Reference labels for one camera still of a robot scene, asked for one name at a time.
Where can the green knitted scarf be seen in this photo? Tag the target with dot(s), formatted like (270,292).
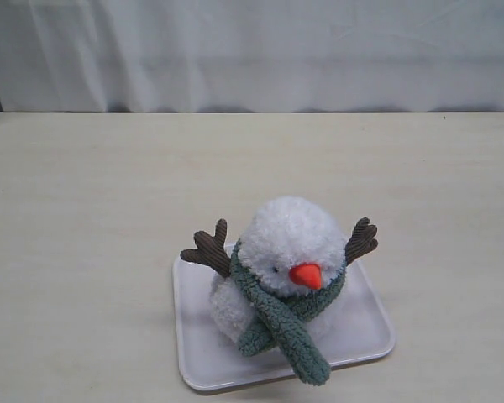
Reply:
(282,322)

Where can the white square plastic tray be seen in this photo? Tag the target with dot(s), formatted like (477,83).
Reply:
(210,364)

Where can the white backdrop curtain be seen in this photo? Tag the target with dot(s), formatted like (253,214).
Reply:
(251,56)

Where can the white plush snowman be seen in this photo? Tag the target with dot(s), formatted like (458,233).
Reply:
(293,247)

